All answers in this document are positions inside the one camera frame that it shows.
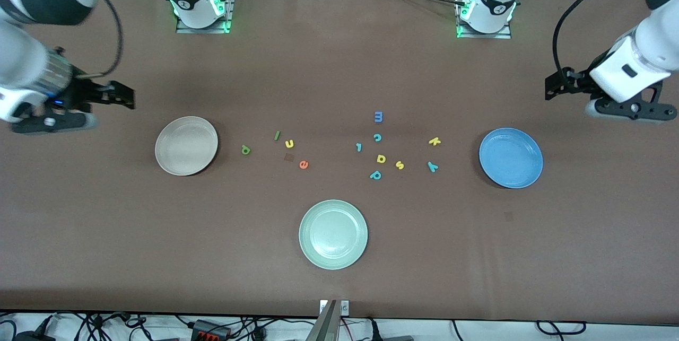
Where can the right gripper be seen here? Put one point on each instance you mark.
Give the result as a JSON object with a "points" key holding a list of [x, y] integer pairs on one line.
{"points": [[83, 92]]}

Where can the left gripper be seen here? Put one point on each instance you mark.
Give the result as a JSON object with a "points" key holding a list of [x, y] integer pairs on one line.
{"points": [[581, 80]]}

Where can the yellow foam letter k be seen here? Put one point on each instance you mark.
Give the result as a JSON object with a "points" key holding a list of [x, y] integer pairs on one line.
{"points": [[434, 141]]}

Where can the teal foam letter y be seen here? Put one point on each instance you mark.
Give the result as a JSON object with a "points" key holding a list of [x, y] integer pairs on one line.
{"points": [[433, 166]]}

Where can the brown plate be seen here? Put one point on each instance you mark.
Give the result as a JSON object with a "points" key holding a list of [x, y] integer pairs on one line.
{"points": [[185, 146]]}

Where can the blue plate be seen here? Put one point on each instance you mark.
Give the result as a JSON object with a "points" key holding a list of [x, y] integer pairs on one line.
{"points": [[511, 158]]}

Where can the blue foam letter m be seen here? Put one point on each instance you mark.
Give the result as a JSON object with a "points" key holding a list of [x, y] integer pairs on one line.
{"points": [[379, 116]]}

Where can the teal foam letter p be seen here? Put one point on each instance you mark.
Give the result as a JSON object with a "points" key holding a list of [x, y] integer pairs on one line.
{"points": [[375, 175]]}

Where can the black red power strip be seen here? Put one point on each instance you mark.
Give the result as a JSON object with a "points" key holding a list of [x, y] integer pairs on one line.
{"points": [[209, 330]]}

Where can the pale green plate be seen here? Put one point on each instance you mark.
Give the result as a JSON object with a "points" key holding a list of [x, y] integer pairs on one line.
{"points": [[333, 234]]}

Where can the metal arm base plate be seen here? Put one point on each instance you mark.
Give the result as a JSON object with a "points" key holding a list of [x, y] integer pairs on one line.
{"points": [[232, 7], [485, 35]]}

